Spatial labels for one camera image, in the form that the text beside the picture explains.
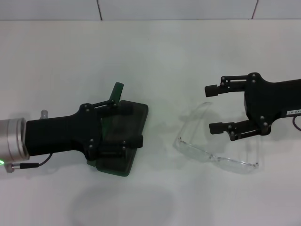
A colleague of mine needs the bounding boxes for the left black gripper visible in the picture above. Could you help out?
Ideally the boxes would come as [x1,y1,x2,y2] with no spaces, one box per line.
[25,99,144,163]

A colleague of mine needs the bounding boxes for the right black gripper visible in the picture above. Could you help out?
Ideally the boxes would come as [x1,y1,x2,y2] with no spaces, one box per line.
[204,73,301,142]

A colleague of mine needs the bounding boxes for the green glasses case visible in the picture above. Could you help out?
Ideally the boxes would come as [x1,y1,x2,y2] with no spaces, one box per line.
[86,82,149,177]

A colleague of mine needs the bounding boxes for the clear white glasses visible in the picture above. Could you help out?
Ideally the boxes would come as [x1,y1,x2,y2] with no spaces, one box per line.
[173,101,261,175]

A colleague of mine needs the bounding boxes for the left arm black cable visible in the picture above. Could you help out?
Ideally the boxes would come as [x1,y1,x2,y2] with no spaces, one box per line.
[4,153,53,174]

